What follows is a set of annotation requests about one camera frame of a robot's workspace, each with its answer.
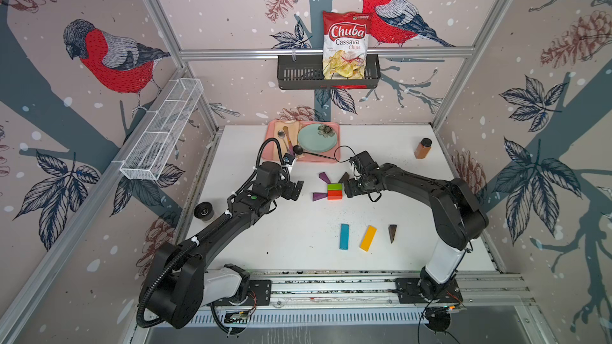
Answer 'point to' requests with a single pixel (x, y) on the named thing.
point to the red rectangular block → (335, 195)
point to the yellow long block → (368, 238)
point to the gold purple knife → (290, 144)
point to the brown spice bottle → (423, 148)
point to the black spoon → (299, 150)
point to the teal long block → (344, 236)
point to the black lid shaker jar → (204, 210)
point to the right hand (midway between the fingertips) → (353, 186)
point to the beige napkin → (293, 128)
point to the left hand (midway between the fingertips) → (295, 171)
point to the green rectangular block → (334, 186)
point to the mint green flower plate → (317, 138)
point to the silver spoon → (281, 134)
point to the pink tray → (331, 152)
